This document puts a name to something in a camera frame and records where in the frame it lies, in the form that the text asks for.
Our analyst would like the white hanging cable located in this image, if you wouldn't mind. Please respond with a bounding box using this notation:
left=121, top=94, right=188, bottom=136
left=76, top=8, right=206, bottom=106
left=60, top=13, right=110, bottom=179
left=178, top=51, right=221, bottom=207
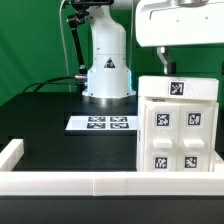
left=59, top=0, right=73, bottom=94

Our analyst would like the white cabinet body box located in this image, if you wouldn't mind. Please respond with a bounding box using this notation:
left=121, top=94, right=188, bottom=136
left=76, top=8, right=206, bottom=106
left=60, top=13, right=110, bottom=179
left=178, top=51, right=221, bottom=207
left=136, top=97, right=219, bottom=172

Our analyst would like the white marker base plate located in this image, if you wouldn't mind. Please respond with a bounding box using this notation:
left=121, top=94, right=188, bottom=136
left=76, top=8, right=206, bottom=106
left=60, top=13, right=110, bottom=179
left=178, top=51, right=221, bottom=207
left=66, top=116, right=137, bottom=131

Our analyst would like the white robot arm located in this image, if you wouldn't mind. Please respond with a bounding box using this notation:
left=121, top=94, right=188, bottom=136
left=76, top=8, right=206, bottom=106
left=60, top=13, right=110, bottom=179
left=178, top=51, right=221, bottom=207
left=83, top=0, right=224, bottom=100

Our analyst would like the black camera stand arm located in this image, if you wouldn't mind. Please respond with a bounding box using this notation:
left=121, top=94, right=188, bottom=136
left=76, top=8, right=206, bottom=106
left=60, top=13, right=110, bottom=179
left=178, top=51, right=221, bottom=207
left=66, top=0, right=115, bottom=81

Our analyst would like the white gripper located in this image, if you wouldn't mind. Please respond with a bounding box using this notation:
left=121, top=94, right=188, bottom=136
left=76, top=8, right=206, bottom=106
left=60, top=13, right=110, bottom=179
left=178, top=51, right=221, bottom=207
left=135, top=0, right=224, bottom=75

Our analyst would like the black cable bundle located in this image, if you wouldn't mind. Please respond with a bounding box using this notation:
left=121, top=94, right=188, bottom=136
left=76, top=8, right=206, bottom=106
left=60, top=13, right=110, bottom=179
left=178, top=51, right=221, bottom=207
left=22, top=75, right=88, bottom=94

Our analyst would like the white cabinet door panel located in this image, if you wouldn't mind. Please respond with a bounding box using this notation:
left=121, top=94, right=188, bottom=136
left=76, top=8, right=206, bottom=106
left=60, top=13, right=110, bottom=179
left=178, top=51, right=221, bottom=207
left=144, top=103, right=179, bottom=171
left=177, top=103, right=213, bottom=172

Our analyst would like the white U-shaped fence frame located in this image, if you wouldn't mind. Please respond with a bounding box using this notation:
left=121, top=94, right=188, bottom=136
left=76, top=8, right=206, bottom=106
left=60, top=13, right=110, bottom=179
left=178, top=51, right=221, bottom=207
left=0, top=139, right=224, bottom=196

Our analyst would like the white cabinet top block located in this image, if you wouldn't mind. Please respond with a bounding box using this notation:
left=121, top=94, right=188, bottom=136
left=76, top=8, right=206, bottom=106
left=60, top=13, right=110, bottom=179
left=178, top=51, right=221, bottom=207
left=138, top=76, right=219, bottom=101

